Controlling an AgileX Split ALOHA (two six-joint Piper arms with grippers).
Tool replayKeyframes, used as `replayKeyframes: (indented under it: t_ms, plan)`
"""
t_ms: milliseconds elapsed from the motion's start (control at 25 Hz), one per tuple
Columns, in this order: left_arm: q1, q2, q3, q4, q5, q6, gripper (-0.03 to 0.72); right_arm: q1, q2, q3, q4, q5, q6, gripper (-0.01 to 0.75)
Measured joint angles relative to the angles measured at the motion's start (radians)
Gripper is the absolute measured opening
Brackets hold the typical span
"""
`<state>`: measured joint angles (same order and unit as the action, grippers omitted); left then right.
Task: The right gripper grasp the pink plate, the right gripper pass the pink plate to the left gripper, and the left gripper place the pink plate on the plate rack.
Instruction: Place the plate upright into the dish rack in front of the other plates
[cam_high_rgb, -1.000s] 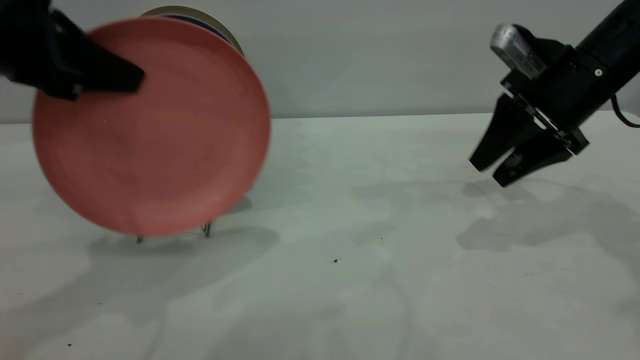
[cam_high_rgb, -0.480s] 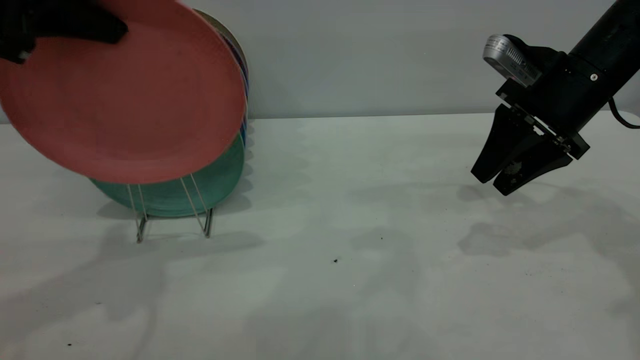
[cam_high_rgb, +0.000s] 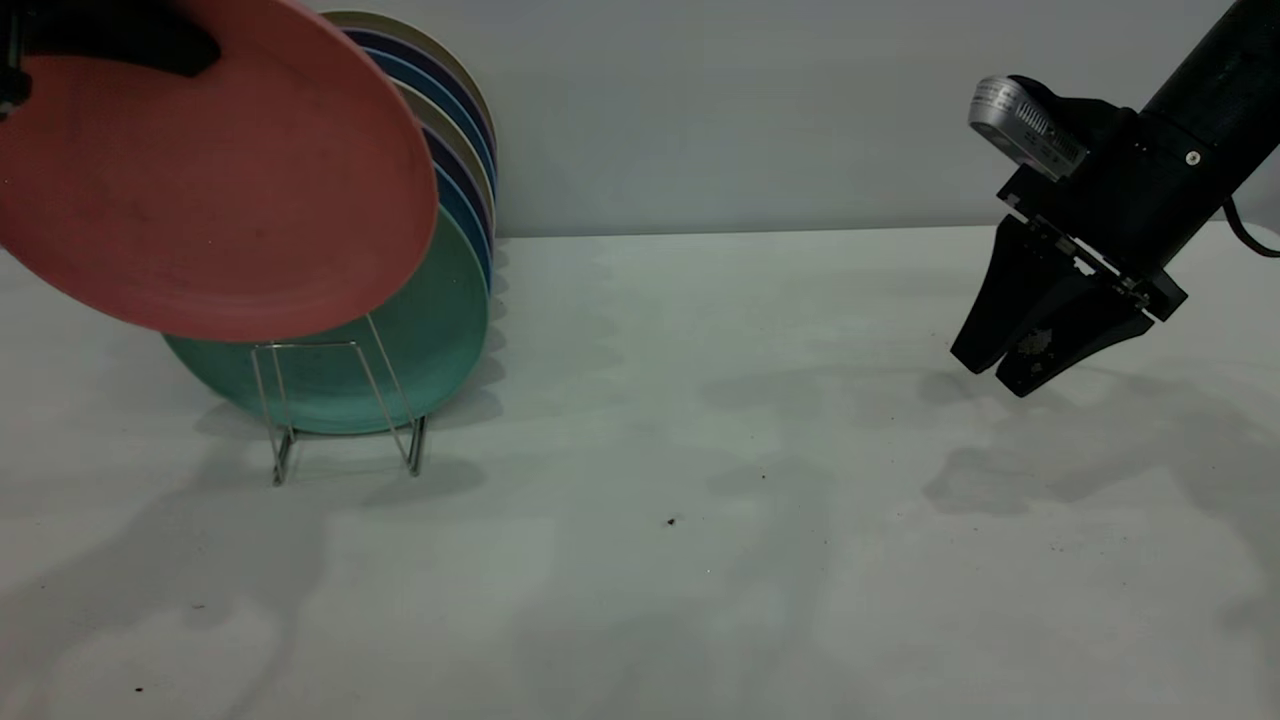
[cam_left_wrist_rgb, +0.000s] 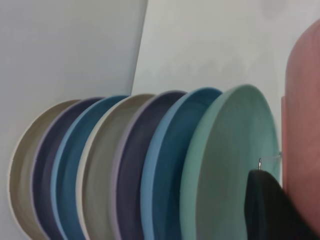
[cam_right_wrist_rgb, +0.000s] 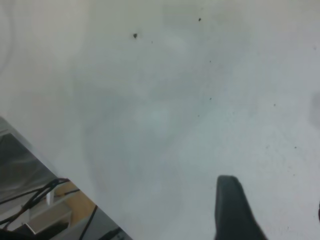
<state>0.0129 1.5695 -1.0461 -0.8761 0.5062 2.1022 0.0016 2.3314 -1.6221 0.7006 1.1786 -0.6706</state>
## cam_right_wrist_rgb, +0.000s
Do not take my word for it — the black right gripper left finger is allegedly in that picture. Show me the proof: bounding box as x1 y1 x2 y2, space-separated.
214 174 270 240

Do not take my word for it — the white metal frame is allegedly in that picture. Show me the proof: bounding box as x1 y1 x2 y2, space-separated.
24 189 74 235

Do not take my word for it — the black and red cable bundle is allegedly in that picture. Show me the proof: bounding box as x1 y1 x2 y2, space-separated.
0 177 70 230

